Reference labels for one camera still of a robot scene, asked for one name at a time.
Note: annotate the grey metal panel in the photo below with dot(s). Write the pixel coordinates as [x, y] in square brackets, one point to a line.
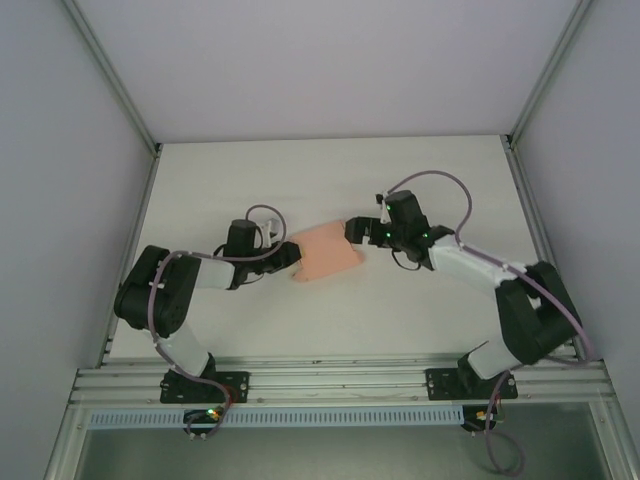
[325, 455]

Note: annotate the small board with lit LED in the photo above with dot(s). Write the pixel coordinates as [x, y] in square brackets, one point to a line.
[205, 415]

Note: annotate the orange paper box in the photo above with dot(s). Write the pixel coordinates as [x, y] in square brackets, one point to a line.
[327, 250]

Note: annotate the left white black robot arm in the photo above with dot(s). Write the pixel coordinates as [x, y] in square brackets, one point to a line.
[150, 300]

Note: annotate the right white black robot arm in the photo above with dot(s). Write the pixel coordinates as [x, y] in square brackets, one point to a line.
[465, 265]

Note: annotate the aluminium frame post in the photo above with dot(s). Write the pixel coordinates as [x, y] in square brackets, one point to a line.
[115, 75]
[550, 70]

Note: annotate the aluminium mounting rail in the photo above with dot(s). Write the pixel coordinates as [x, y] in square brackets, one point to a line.
[330, 375]

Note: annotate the small board with connectors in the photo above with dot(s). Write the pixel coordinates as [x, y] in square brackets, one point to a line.
[480, 417]

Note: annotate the aluminium side rail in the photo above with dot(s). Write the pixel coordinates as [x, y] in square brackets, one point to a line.
[535, 225]
[140, 220]

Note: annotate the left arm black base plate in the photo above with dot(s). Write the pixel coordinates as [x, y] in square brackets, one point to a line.
[235, 387]

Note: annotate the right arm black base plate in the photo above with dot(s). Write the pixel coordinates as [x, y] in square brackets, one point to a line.
[442, 385]

